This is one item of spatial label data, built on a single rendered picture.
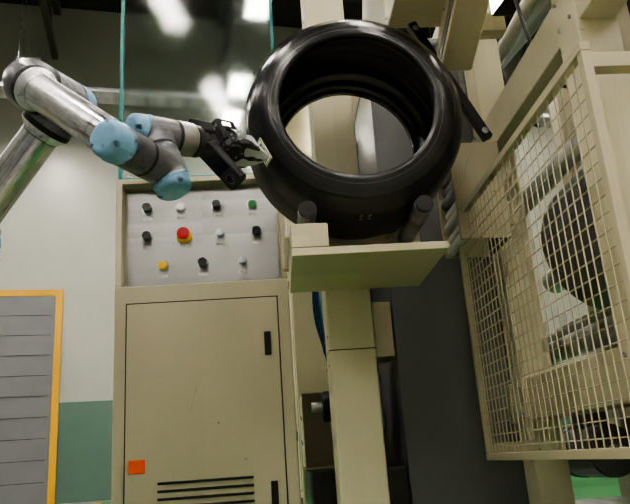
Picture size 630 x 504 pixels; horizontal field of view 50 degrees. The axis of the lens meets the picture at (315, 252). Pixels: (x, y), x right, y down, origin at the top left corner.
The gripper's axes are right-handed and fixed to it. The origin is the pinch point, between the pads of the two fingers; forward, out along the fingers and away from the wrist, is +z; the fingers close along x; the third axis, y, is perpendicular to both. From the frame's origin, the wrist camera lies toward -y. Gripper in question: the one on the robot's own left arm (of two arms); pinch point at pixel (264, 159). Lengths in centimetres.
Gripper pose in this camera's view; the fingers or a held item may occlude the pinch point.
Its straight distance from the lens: 164.2
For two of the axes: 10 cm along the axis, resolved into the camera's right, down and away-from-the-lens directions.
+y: -3.9, -8.2, 4.2
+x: -5.9, 5.7, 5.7
